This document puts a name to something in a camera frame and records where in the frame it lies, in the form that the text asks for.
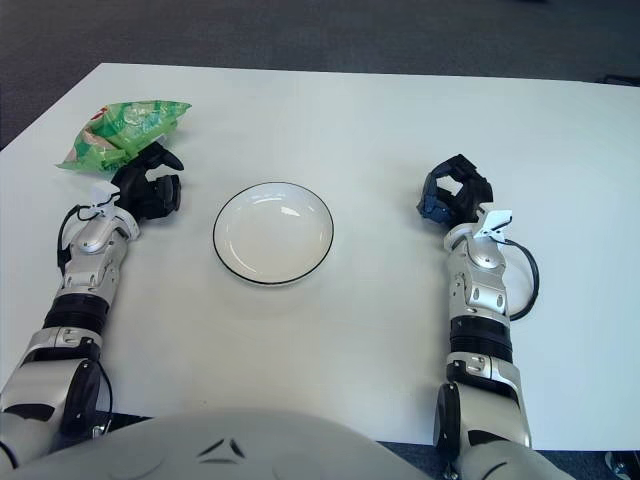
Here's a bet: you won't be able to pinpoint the metal bracket under table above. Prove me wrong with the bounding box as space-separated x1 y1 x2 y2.
89 414 114 441

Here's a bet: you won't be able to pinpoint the grey robot torso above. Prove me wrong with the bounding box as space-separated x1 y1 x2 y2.
14 405 640 480

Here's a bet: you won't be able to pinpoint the black floor caster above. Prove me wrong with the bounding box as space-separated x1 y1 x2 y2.
604 452 640 480

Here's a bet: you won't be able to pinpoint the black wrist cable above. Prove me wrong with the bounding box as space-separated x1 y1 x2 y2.
57 204 101 274
504 239 540 321

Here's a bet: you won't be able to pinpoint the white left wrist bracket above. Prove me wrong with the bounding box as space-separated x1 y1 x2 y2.
89 182 121 221

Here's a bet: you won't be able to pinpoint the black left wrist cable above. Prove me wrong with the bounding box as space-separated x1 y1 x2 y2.
57 204 101 274

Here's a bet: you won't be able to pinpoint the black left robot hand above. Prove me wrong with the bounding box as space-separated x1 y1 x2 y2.
110 141 185 224

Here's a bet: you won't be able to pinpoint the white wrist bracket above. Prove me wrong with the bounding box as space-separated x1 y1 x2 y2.
477 209 515 239
89 182 121 221

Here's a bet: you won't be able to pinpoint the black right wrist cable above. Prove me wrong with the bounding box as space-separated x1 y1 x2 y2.
504 239 540 321

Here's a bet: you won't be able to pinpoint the white plate with black rim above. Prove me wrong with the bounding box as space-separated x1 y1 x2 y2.
212 182 335 290

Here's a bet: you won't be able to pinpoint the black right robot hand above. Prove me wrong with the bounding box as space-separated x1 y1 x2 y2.
414 153 495 232

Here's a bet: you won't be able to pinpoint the green chips bag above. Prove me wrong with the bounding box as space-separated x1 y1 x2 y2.
54 98 194 175

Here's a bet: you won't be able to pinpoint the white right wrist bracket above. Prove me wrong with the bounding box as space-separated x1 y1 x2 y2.
477 209 515 239

